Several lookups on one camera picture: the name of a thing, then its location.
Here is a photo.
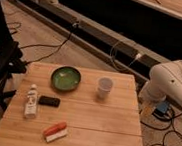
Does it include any green ceramic bowl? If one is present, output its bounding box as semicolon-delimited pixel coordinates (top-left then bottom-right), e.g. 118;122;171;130
50;66;81;92

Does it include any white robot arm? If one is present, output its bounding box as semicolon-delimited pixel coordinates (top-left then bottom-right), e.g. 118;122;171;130
139;60;182;107

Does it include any white plastic cup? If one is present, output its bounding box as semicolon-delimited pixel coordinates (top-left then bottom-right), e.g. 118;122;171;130
97;77;113;99

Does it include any small black box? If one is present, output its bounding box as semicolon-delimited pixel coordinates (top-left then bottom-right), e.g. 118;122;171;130
38;95;61;107

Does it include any white tube bottle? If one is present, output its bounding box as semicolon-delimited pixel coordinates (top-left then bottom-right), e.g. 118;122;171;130
23;84;38;119

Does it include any blue box on floor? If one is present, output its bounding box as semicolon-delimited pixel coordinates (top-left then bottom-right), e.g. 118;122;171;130
154;101;170;116

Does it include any black cable on floor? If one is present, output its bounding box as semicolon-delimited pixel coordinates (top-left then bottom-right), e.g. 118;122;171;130
16;14;80;70

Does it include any white cable with plug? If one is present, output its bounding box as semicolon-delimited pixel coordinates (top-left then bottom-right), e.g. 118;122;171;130
106;39;145;75

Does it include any black cables right floor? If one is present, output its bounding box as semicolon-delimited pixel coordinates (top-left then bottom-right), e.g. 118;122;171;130
137;103;182;146

